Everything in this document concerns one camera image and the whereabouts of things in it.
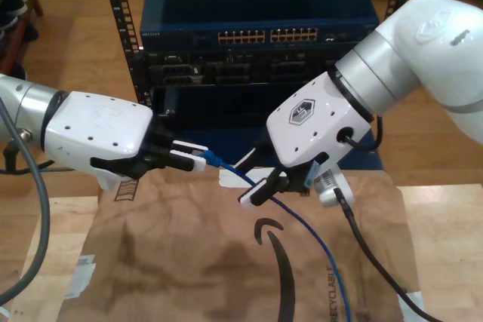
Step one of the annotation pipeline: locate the blue network cable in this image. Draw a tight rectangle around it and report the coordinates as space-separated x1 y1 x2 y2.
190 149 354 322

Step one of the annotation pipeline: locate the blue cabinet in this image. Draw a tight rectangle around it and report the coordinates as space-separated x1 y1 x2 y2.
152 125 384 172

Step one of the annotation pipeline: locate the long white tape strip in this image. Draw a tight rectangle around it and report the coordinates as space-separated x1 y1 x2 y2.
218 166 282 189

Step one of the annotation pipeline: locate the black rack server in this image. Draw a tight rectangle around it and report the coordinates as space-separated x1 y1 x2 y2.
141 48 354 85

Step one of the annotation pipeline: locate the brown packing paper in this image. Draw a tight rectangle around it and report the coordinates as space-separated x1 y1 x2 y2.
56 163 429 322

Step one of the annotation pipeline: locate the plain black shoe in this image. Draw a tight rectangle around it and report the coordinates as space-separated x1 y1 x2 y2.
21 22 41 42

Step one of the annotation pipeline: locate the white shipping label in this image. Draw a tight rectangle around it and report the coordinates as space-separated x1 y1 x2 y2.
64 253 98 300

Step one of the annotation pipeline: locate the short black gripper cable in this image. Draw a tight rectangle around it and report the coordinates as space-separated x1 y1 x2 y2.
337 113 385 152
0 140 57 176

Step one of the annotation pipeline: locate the grey cable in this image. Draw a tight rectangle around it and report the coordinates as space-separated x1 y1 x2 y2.
0 97 52 306

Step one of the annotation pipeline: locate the black rack frame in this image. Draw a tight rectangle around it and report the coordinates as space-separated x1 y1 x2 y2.
99 0 416 129

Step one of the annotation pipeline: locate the long black camera cable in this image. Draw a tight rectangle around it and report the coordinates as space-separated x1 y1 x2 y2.
334 186 445 322

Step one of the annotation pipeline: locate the blue network switch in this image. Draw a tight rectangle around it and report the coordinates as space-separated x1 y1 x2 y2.
138 0 380 51

